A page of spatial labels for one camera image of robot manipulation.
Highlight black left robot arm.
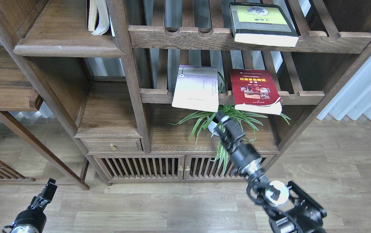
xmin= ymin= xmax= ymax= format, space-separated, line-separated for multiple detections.
xmin=2 ymin=178 xmax=57 ymax=233

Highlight large wooden bookshelf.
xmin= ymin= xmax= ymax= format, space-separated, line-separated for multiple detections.
xmin=0 ymin=0 xmax=371 ymax=184

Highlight wooden side table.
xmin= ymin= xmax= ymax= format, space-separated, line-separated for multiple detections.
xmin=0 ymin=46 xmax=89 ymax=190

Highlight upright cream books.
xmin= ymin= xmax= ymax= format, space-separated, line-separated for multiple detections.
xmin=87 ymin=0 xmax=115 ymax=37

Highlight red cover book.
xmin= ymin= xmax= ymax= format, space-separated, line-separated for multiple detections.
xmin=230 ymin=69 xmax=283 ymax=115

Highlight white plant pot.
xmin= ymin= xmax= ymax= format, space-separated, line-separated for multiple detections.
xmin=207 ymin=118 xmax=219 ymax=136

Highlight thick yellow grey book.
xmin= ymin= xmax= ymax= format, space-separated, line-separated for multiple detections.
xmin=229 ymin=2 xmax=298 ymax=47

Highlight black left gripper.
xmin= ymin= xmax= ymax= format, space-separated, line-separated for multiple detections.
xmin=27 ymin=178 xmax=57 ymax=211

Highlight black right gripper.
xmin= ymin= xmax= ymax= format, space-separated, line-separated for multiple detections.
xmin=214 ymin=111 xmax=262 ymax=171

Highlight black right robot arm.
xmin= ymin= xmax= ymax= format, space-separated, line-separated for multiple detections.
xmin=215 ymin=112 xmax=327 ymax=233

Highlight green spider plant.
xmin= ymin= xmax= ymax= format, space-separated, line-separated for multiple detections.
xmin=170 ymin=71 xmax=291 ymax=175

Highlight white lavender cover book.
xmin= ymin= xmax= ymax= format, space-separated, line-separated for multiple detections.
xmin=172 ymin=65 xmax=218 ymax=112

